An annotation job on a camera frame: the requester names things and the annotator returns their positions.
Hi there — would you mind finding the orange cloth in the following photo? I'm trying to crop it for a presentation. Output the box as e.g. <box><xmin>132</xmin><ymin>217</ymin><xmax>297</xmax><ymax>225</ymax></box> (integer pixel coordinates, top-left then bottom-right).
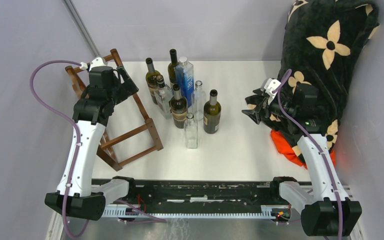
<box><xmin>270</xmin><ymin>130</ymin><xmax>338</xmax><ymax>169</ymax></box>

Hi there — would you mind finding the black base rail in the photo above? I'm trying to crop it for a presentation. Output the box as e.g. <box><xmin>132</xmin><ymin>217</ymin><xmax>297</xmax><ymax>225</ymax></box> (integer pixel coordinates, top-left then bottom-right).
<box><xmin>102</xmin><ymin>177</ymin><xmax>295</xmax><ymax>220</ymax></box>

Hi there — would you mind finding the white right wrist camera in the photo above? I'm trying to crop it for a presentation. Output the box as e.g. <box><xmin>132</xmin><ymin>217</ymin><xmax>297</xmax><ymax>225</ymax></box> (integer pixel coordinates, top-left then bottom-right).
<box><xmin>260</xmin><ymin>78</ymin><xmax>281</xmax><ymax>105</ymax></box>

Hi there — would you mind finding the clear round glass bottle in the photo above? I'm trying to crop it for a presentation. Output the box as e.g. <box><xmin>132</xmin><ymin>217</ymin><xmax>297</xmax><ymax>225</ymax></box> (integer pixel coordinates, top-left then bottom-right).
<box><xmin>192</xmin><ymin>80</ymin><xmax>207</xmax><ymax>121</ymax></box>

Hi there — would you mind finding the aluminium corner profile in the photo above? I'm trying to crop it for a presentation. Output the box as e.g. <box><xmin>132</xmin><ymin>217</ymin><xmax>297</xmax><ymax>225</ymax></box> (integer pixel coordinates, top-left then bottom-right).
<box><xmin>62</xmin><ymin>0</ymin><xmax>101</xmax><ymax>57</ymax></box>

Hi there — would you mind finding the black floral blanket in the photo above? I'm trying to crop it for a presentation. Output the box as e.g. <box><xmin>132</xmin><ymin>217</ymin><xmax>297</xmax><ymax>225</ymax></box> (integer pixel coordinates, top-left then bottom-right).
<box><xmin>245</xmin><ymin>0</ymin><xmax>381</xmax><ymax>167</ymax></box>

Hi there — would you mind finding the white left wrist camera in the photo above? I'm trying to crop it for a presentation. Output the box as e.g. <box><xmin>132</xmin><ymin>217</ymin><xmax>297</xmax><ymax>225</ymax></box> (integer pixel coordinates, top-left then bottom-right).
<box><xmin>79</xmin><ymin>56</ymin><xmax>108</xmax><ymax>72</ymax></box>

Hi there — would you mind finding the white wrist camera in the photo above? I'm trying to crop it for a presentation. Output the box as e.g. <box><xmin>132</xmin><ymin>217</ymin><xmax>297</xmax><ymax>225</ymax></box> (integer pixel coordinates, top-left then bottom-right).
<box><xmin>260</xmin><ymin>78</ymin><xmax>281</xmax><ymax>105</ymax></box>
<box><xmin>79</xmin><ymin>56</ymin><xmax>108</xmax><ymax>72</ymax></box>

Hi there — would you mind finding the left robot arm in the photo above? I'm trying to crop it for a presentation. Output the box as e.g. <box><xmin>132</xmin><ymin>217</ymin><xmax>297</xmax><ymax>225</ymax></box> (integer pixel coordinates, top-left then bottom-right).
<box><xmin>44</xmin><ymin>66</ymin><xmax>139</xmax><ymax>221</ymax></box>

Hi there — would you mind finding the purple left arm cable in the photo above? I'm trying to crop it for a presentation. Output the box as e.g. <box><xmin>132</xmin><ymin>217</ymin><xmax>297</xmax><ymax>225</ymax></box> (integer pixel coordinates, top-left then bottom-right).
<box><xmin>29</xmin><ymin>59</ymin><xmax>90</xmax><ymax>240</ymax></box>

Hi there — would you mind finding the green wine bottle right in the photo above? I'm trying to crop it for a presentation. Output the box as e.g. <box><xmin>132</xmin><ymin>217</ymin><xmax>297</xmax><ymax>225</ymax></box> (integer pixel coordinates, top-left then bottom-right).
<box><xmin>203</xmin><ymin>89</ymin><xmax>222</xmax><ymax>134</ymax></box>

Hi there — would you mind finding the green wine bottle left rear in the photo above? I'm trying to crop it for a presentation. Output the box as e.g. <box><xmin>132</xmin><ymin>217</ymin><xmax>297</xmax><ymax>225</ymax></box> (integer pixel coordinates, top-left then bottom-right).
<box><xmin>145</xmin><ymin>57</ymin><xmax>160</xmax><ymax>105</ymax></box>

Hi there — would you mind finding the blue square glass bottle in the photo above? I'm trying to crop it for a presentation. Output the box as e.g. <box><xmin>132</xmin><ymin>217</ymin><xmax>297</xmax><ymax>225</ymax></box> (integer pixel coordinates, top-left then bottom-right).
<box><xmin>174</xmin><ymin>56</ymin><xmax>195</xmax><ymax>107</ymax></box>

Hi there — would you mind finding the green wine bottle brown label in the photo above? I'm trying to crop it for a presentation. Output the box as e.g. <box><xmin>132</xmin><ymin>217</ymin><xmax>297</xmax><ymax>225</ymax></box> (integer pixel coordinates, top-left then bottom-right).
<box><xmin>169</xmin><ymin>83</ymin><xmax>188</xmax><ymax>129</ymax></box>

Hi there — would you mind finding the brown wooden wine rack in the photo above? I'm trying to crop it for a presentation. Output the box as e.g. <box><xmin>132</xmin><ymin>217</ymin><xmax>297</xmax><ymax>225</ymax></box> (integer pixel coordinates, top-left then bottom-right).
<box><xmin>65</xmin><ymin>48</ymin><xmax>164</xmax><ymax>171</ymax></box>

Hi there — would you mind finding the clear square bottle black cap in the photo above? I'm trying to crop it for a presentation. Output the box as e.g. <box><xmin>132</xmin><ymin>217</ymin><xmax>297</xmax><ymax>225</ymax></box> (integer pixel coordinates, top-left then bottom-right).
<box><xmin>154</xmin><ymin>74</ymin><xmax>173</xmax><ymax>120</ymax></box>

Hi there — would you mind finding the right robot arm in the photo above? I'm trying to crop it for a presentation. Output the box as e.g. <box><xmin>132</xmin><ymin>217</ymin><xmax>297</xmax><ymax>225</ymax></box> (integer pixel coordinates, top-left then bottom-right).
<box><xmin>242</xmin><ymin>85</ymin><xmax>362</xmax><ymax>239</ymax></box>

